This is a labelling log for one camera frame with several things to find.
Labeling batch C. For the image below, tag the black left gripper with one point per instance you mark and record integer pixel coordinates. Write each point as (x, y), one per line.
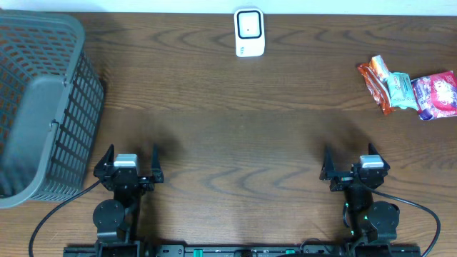
(128, 179)

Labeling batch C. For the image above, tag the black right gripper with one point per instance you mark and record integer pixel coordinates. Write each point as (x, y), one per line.
(353, 179)

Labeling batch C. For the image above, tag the orange brown candy bar wrapper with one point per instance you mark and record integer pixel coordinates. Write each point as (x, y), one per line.
(377, 88)

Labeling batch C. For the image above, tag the teal snack packet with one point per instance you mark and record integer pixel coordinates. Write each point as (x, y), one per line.
(401, 91)

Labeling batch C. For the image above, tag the small orange snack packet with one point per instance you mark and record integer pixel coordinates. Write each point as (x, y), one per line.
(379, 67)

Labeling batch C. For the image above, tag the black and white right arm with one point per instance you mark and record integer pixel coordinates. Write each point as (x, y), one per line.
(373, 223)

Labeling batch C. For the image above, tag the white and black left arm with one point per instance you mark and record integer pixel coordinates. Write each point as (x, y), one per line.
(117, 219)

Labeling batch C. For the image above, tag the white barcode scanner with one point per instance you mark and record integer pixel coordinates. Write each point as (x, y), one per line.
(249, 33)

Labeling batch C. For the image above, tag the grey plastic mesh basket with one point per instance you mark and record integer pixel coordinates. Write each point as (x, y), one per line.
(51, 105)

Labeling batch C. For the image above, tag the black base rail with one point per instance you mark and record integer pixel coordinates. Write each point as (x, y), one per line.
(176, 250)

